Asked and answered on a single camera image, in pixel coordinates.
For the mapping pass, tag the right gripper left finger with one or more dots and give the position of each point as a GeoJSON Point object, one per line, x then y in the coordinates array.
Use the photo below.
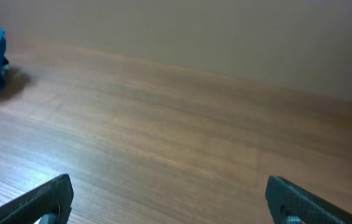
{"type": "Point", "coordinates": [50, 202]}

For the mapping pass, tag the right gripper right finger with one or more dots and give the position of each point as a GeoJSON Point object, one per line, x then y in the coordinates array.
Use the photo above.
{"type": "Point", "coordinates": [289, 203]}

